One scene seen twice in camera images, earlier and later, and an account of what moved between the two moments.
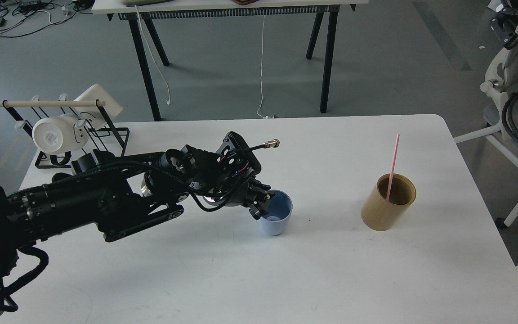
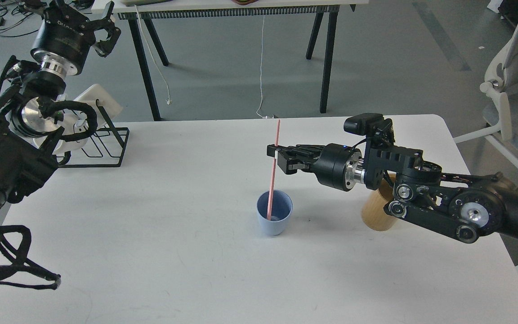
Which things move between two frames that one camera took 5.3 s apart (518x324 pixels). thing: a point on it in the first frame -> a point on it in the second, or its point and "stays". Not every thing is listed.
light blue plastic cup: [274, 222] stays
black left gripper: [220, 177] -> [65, 37]
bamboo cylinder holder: [379, 215] stays
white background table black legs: [140, 13] stays
